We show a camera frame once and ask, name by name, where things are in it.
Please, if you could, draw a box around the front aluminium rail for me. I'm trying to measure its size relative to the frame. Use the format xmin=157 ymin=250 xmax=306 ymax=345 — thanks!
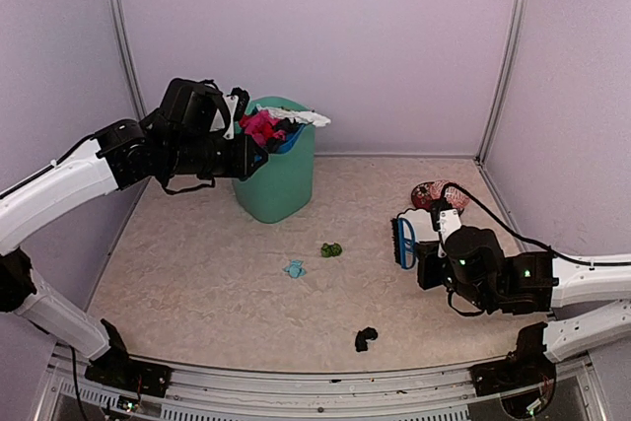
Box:
xmin=34 ymin=350 xmax=606 ymax=420

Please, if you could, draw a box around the white fluted bowl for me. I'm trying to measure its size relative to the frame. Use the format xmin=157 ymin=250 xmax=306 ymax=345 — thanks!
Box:
xmin=396 ymin=209 xmax=439 ymax=243

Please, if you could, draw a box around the blue dustpan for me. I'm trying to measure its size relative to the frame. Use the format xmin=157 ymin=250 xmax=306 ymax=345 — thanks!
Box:
xmin=265 ymin=120 xmax=306 ymax=155

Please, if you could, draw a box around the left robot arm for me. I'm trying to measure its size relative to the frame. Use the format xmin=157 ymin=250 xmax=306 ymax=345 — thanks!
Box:
xmin=1 ymin=78 xmax=268 ymax=386

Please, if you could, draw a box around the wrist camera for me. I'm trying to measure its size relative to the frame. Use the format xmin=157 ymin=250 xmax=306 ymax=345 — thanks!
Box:
xmin=430 ymin=198 xmax=461 ymax=258
xmin=223 ymin=87 xmax=249 ymax=140

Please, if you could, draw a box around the black scrap front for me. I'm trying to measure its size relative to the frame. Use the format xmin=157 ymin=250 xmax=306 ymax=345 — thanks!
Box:
xmin=354 ymin=326 xmax=379 ymax=353

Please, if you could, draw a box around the right aluminium frame post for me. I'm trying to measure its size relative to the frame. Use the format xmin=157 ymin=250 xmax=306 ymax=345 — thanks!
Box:
xmin=475 ymin=0 xmax=527 ymax=168

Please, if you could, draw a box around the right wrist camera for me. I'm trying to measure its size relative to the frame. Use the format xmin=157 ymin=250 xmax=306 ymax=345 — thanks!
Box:
xmin=430 ymin=198 xmax=461 ymax=258

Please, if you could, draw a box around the light blue paper scrap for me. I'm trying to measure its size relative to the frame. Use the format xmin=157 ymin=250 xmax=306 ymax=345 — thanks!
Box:
xmin=283 ymin=259 xmax=307 ymax=279

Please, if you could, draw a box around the teal plastic waste bin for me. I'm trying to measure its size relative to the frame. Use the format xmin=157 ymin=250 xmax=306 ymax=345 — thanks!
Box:
xmin=233 ymin=97 xmax=316 ymax=224

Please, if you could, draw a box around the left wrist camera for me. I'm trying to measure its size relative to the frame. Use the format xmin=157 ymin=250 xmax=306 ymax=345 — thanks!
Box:
xmin=223 ymin=87 xmax=249 ymax=140

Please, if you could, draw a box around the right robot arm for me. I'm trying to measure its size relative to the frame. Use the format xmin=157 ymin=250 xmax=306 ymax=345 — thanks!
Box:
xmin=415 ymin=182 xmax=630 ymax=386

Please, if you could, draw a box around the aluminium frame post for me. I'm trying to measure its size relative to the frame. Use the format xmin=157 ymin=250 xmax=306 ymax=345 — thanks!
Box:
xmin=475 ymin=0 xmax=527 ymax=168
xmin=107 ymin=0 xmax=147 ymax=119

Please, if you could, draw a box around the red patterned bowl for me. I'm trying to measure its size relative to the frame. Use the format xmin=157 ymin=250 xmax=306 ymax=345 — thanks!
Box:
xmin=411 ymin=179 xmax=470 ymax=213

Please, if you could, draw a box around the blue hand brush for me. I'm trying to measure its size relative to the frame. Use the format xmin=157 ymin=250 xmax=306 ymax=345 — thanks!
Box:
xmin=390 ymin=217 xmax=417 ymax=270

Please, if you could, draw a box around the left aluminium frame post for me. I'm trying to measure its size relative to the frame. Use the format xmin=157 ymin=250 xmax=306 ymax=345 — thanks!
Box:
xmin=107 ymin=0 xmax=147 ymax=119

